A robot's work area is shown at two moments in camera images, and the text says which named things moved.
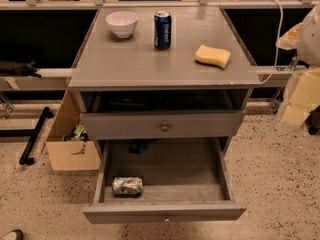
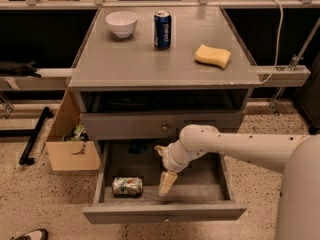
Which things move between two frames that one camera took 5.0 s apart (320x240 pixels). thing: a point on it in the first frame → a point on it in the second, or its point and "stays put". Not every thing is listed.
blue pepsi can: [162, 30] stays put
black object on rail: [19, 68] stays put
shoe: [18, 233] → [35, 234]
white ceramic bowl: [122, 23] stays put
